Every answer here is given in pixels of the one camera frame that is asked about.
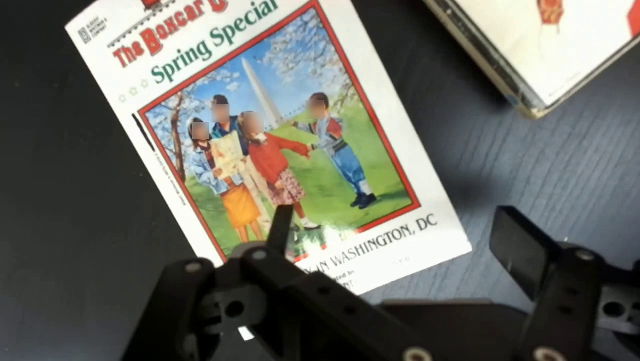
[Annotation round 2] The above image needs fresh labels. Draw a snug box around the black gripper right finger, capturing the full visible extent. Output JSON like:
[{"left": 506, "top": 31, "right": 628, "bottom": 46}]
[{"left": 488, "top": 202, "right": 640, "bottom": 361}]

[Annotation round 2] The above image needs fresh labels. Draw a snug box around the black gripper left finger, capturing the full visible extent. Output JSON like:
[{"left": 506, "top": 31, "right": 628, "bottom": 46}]
[{"left": 121, "top": 202, "right": 428, "bottom": 361}]

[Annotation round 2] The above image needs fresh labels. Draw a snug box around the Boxcar Children paperback book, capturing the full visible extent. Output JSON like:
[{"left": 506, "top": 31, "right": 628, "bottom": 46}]
[{"left": 63, "top": 0, "right": 474, "bottom": 297}]

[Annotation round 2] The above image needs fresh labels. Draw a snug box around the black low table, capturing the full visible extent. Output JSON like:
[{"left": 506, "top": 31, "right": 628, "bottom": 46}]
[{"left": 0, "top": 0, "right": 640, "bottom": 361}]

